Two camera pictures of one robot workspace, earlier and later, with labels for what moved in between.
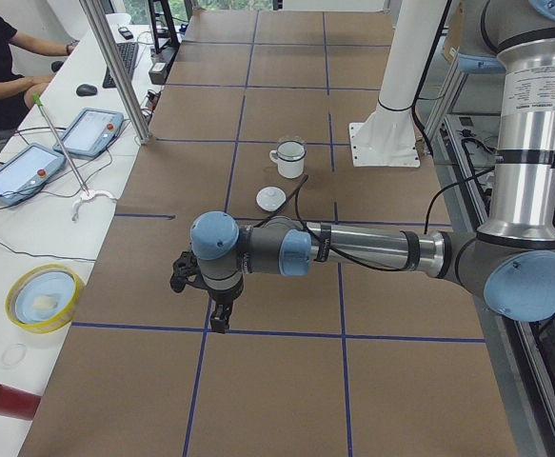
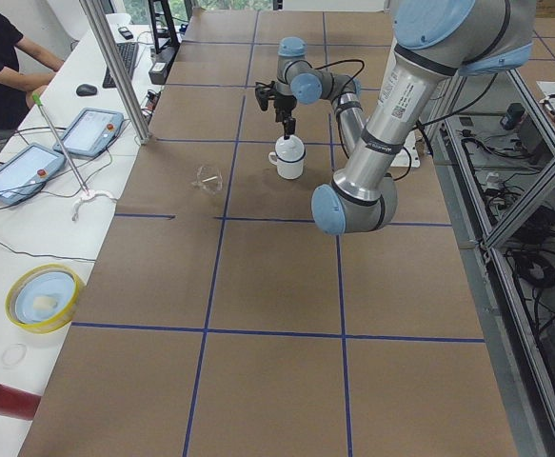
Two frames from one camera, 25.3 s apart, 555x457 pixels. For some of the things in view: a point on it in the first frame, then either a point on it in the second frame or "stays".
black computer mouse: x=86 y=89 stays
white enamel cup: x=289 y=157 stays
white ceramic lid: x=270 y=198 -> x=289 y=149
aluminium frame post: x=143 y=132 stays
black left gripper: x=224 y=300 -> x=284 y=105
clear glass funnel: x=291 y=149 -> x=208 y=179
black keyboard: x=128 y=52 stays
